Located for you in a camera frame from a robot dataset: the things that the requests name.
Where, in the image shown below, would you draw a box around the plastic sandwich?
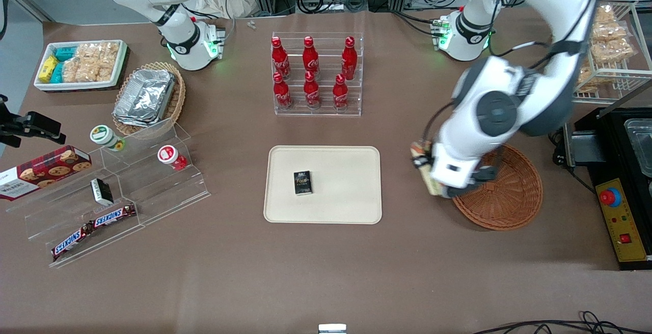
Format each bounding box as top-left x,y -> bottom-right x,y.
411,141 -> 444,197

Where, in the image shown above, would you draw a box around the round brown wicker basket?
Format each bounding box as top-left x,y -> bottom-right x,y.
452,143 -> 544,232

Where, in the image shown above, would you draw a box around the beige plastic serving tray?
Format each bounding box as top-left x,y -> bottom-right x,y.
263,145 -> 383,225

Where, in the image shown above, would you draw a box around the oval light wicker basket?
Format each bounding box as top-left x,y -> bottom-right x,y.
112,61 -> 187,137

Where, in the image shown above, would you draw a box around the red cola bottle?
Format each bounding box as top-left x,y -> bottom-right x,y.
271,37 -> 291,80
303,36 -> 320,76
273,72 -> 293,110
333,73 -> 349,112
304,71 -> 321,109
341,36 -> 359,81

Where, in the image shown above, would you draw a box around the clear acrylic bottle rack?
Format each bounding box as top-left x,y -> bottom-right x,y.
271,32 -> 364,117

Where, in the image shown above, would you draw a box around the black appliance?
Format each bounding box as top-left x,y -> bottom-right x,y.
562,107 -> 652,271

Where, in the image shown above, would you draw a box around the yellow emergency stop box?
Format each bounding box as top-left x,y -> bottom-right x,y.
595,177 -> 649,263

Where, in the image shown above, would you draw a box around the clear plastic container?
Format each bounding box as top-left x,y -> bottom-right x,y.
623,118 -> 652,178

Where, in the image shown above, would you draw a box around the red lid cup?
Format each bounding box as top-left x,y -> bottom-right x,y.
157,145 -> 188,172

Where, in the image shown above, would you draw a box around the clear acrylic stepped display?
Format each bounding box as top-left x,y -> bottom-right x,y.
6,117 -> 211,269

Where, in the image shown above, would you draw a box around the stack of foil trays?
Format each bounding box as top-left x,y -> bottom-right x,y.
113,68 -> 176,127

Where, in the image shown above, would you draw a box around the snickers chocolate bar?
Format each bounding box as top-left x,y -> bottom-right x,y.
51,222 -> 96,262
91,204 -> 138,230

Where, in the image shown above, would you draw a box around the green lid cup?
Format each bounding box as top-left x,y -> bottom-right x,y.
90,125 -> 126,152

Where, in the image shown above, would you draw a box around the white rectangular snack bin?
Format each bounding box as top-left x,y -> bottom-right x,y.
34,40 -> 128,93

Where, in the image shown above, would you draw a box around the black and white small box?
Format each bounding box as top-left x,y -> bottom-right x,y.
90,178 -> 115,207

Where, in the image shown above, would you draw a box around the clear bag of crackers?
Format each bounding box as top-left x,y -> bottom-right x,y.
62,42 -> 121,83

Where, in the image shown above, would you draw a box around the red cookie box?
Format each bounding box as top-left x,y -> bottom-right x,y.
0,145 -> 93,202

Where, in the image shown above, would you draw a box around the yellow snack packet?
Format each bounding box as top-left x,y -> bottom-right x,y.
38,56 -> 59,83

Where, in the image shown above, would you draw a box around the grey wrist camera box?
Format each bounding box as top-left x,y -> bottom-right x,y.
471,164 -> 503,184

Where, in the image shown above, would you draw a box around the black cable with plug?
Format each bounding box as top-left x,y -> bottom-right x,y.
548,126 -> 579,174

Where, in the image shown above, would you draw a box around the black floor cables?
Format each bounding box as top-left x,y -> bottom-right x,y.
473,311 -> 652,334

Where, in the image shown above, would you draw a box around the white wire rack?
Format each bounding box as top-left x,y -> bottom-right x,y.
572,0 -> 652,104

